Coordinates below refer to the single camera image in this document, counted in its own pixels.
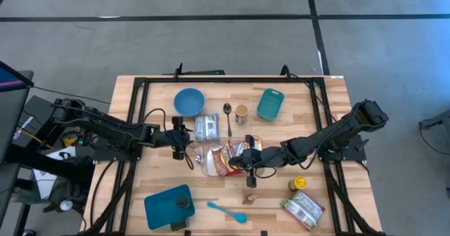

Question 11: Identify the blue bowl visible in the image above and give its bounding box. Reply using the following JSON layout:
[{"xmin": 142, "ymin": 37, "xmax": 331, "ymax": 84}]
[{"xmin": 173, "ymin": 87, "xmax": 207, "ymax": 118}]

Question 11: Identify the teal plastic basket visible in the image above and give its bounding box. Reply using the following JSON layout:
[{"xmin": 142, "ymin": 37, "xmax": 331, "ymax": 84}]
[{"xmin": 256, "ymin": 88, "xmax": 285, "ymax": 122}]

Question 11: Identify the small black box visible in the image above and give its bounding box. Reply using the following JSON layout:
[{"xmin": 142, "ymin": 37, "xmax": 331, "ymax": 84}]
[{"xmin": 170, "ymin": 218, "xmax": 191, "ymax": 232}]

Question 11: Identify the black computer case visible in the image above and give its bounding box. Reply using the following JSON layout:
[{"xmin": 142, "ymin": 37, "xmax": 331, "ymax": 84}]
[{"xmin": 13, "ymin": 95, "xmax": 75, "ymax": 151}]

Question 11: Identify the yellow-lid jar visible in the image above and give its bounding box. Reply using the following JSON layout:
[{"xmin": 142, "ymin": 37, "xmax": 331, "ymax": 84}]
[{"xmin": 288, "ymin": 175, "xmax": 308, "ymax": 192}]

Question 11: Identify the teal rectangular tray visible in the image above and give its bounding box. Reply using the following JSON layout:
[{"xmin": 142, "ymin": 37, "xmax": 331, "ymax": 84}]
[{"xmin": 143, "ymin": 183, "xmax": 196, "ymax": 230}]

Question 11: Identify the dark green backpack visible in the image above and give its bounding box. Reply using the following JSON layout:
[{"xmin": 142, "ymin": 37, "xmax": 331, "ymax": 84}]
[{"xmin": 13, "ymin": 178, "xmax": 87, "ymax": 214}]

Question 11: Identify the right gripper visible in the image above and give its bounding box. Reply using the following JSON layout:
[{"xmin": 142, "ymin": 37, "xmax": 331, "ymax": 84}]
[{"xmin": 229, "ymin": 135, "xmax": 286, "ymax": 188}]

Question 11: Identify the white paper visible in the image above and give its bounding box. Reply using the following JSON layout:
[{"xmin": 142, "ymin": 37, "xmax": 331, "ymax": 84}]
[{"xmin": 32, "ymin": 146, "xmax": 77, "ymax": 200}]

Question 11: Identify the blue ramen packet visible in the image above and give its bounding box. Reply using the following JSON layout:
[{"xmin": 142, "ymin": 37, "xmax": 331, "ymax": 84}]
[{"xmin": 193, "ymin": 112, "xmax": 221, "ymax": 143}]

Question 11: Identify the red Maruchan ramen packet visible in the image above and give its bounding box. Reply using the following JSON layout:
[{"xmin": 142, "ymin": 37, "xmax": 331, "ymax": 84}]
[
  {"xmin": 210, "ymin": 145, "xmax": 233, "ymax": 177},
  {"xmin": 224, "ymin": 139, "xmax": 255, "ymax": 159}
]

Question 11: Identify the computer monitor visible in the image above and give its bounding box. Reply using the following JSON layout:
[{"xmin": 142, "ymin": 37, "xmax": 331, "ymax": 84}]
[{"xmin": 0, "ymin": 60, "xmax": 35, "ymax": 165}]

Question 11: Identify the teal flat lid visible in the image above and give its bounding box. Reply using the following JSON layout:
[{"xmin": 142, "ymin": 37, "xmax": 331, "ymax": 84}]
[{"xmin": 206, "ymin": 201, "xmax": 248, "ymax": 225}]

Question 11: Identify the Trader Joe's taco seasoning packet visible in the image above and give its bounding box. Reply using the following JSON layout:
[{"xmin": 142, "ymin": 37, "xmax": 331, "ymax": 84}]
[{"xmin": 241, "ymin": 192, "xmax": 261, "ymax": 206}]

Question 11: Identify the clear plastic bin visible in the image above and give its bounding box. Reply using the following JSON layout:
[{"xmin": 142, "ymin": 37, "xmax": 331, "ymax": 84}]
[{"xmin": 200, "ymin": 134, "xmax": 265, "ymax": 178}]

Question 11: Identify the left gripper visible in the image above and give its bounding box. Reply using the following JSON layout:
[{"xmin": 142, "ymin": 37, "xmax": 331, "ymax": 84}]
[{"xmin": 163, "ymin": 116, "xmax": 193, "ymax": 159}]

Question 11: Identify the silver green snack packet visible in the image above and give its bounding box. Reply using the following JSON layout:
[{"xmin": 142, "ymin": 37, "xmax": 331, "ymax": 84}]
[{"xmin": 280, "ymin": 190, "xmax": 326, "ymax": 232}]

